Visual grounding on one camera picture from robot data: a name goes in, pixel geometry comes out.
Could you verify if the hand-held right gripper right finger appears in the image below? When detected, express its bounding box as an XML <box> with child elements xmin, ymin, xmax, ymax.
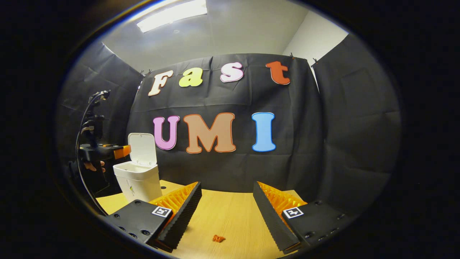
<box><xmin>253</xmin><ymin>181</ymin><xmax>354</xmax><ymax>255</ymax></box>

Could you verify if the black backdrop cloth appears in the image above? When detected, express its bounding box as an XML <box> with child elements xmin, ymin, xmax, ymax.
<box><xmin>56</xmin><ymin>34</ymin><xmax>402</xmax><ymax>216</ymax></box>

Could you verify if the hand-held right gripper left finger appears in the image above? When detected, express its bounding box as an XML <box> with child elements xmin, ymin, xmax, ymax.
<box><xmin>102</xmin><ymin>182</ymin><xmax>202</xmax><ymax>253</ymax></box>

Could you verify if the white desktop garbage bin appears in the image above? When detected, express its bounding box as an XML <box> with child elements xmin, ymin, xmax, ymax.
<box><xmin>113</xmin><ymin>133</ymin><xmax>163</xmax><ymax>203</ymax></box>

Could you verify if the ceiling light panel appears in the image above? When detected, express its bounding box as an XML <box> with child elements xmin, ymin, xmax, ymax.
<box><xmin>136</xmin><ymin>0</ymin><xmax>208</xmax><ymax>33</ymax></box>

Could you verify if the wooden desktop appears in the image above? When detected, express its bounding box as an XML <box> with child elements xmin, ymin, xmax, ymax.
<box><xmin>95</xmin><ymin>180</ymin><xmax>309</xmax><ymax>259</ymax></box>

